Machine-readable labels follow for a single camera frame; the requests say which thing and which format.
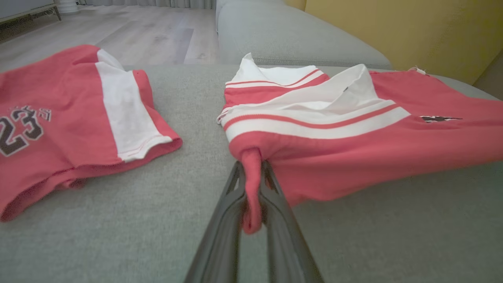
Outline wide yellow sofa backrest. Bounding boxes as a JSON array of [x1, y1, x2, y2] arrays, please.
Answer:
[[306, 0, 503, 85]]

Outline white ribbed plant pot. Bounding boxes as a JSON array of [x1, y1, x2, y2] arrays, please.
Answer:
[[55, 0, 80, 13]]

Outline red shorts with 23 print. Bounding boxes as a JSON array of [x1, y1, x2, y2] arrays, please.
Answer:
[[0, 44, 183, 222]]

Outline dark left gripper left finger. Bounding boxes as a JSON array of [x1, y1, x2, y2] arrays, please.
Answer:
[[185, 161, 249, 283]]

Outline grey and teal TV cabinet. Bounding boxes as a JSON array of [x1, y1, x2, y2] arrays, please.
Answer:
[[0, 0, 62, 25]]

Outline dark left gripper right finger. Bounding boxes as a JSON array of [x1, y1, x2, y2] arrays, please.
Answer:
[[259, 160, 325, 283]]

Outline grey sofa seat cushion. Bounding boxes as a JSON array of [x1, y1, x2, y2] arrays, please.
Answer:
[[215, 0, 392, 70]]

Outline red shirt with white collar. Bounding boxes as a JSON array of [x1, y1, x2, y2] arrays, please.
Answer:
[[216, 52, 503, 235]]

